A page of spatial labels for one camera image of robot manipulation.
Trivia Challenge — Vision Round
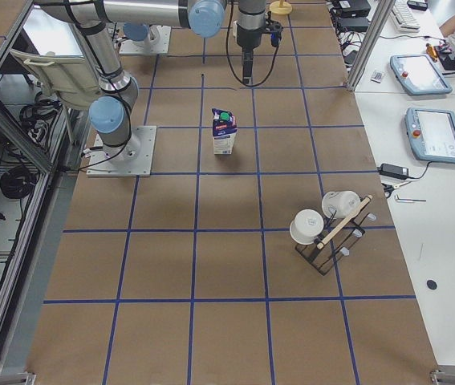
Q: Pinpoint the lower teach pendant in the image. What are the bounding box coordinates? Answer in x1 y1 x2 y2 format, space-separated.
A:
404 107 455 164

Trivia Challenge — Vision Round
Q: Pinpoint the metal hex key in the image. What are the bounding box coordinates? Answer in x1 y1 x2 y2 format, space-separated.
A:
395 195 426 204

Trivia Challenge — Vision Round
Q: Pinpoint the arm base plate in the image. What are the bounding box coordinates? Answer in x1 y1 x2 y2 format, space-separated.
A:
86 126 157 177
116 23 171 55

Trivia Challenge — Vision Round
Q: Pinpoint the black round cap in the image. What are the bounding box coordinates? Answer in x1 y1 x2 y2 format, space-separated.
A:
426 280 437 290

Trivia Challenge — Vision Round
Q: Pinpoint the wooden rack handle bar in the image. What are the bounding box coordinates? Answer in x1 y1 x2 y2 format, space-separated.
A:
316 195 373 250

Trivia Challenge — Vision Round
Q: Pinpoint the teach pendant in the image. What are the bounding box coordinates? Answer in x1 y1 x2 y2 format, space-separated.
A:
390 55 453 96
404 107 455 164

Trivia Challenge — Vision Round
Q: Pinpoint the white cup on rack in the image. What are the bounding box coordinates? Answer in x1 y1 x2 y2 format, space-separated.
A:
289 209 324 245
322 191 360 219

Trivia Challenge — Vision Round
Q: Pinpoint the white plastic chair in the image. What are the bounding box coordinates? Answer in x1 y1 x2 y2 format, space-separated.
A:
10 49 103 111

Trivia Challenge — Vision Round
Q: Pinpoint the aluminium frame post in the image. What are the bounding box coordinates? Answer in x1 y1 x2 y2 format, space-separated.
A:
346 0 394 91

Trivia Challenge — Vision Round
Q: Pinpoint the black power adapter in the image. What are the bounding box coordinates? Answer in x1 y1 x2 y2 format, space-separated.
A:
378 163 409 180

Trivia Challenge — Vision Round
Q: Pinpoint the yellow wooden stand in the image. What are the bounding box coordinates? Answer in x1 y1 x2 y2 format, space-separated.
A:
269 0 293 15

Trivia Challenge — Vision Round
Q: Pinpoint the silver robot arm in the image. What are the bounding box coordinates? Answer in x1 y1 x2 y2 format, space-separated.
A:
122 1 266 41
36 1 282 163

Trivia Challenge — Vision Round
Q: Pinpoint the upper teach pendant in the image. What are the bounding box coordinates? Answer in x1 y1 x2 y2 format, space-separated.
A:
390 55 453 96

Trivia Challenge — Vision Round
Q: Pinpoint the white keyboard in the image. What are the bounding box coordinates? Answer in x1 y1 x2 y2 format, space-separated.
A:
388 0 420 33

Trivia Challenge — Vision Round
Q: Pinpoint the blue white milk carton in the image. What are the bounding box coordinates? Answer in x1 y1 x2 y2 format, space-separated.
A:
212 108 238 155

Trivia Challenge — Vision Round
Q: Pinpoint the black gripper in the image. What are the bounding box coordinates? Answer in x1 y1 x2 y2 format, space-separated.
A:
237 24 283 84

